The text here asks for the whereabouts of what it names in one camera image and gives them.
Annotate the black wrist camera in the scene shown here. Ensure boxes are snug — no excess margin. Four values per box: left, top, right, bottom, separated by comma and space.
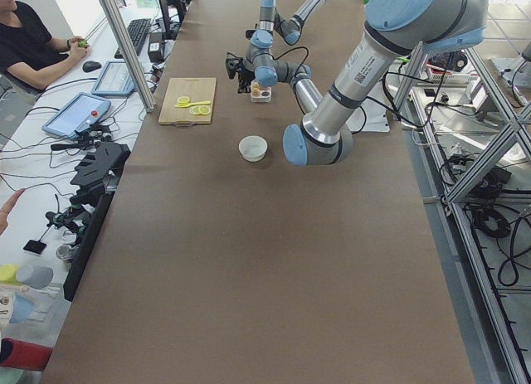
225, 57, 245, 80

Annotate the blue teach pendant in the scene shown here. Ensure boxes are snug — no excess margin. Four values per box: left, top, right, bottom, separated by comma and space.
41, 92, 111, 138
91, 60, 134, 98

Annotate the white round bowl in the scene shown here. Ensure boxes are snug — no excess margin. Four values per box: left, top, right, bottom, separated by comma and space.
238, 135, 268, 163

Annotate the wooden cutting board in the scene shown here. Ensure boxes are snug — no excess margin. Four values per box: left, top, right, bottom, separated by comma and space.
158, 77, 217, 126

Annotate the aluminium frame post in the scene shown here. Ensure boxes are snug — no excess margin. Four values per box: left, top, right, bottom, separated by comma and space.
99, 0, 155, 113

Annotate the white metal base plate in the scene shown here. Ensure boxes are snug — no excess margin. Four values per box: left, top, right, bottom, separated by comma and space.
346, 99, 390, 133

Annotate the blue teach pendant near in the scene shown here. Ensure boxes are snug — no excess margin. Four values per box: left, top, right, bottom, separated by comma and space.
41, 92, 111, 138

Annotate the lemon slice top right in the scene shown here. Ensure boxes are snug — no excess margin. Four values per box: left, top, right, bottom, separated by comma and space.
176, 95, 191, 107

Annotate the black keyboard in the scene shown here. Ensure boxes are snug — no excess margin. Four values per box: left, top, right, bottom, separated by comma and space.
127, 18, 151, 56

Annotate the black computer mouse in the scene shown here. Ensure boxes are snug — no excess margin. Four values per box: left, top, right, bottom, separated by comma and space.
82, 61, 102, 73

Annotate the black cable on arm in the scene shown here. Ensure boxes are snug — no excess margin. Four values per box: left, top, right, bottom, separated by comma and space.
226, 46, 311, 70

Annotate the clear plastic egg box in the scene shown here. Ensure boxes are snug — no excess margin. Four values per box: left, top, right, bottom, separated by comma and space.
250, 80, 272, 104

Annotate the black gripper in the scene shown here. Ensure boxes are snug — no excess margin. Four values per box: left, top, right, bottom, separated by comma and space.
236, 67, 254, 94

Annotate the yellow plastic knife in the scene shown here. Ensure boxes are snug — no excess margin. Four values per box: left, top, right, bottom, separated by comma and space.
175, 100, 212, 108

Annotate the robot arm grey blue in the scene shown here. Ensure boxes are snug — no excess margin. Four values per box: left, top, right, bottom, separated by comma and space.
246, 0, 327, 46
226, 0, 489, 166

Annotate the person in black shirt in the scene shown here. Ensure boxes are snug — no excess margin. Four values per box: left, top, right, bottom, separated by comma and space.
1, 0, 89, 91

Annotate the blue teach pendant far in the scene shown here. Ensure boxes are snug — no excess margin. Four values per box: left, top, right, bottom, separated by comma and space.
91, 60, 134, 98

